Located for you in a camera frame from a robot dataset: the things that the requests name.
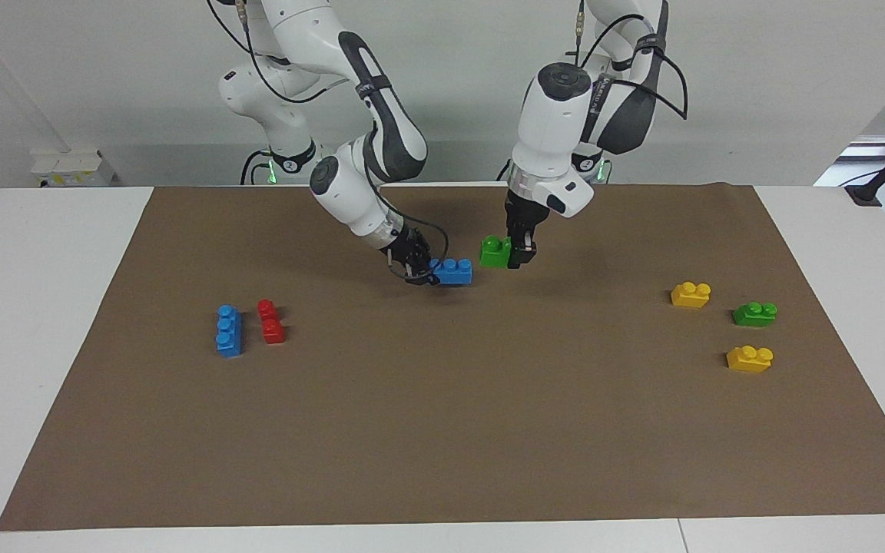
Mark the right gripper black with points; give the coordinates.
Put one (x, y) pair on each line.
(406, 250)

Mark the brown paper table mat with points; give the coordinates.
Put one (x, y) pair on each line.
(442, 399)

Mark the red toy brick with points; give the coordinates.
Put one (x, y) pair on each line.
(266, 309)
(273, 332)

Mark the blue three-stud toy brick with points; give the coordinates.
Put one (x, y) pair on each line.
(454, 273)
(229, 334)

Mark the white wall socket box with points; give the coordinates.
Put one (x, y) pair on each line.
(66, 165)

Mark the yellow toy brick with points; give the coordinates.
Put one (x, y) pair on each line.
(748, 361)
(690, 296)

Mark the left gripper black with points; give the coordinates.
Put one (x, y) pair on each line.
(525, 211)

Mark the grey metal window frame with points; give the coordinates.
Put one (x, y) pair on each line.
(880, 140)

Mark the green toy brick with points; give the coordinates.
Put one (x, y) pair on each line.
(493, 253)
(754, 316)

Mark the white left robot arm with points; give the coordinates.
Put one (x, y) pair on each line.
(550, 130)

